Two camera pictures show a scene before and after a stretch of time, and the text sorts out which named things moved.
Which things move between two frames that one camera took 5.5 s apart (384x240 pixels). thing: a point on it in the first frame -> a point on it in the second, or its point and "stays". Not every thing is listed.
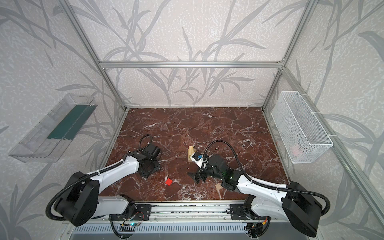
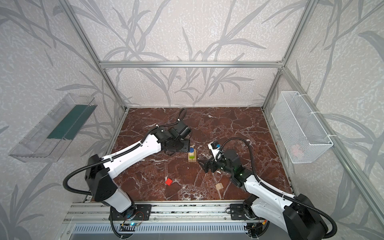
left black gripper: [147, 169] -> [175, 145]
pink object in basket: [295, 152] stays
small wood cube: [218, 186] stays
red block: [168, 181] stays
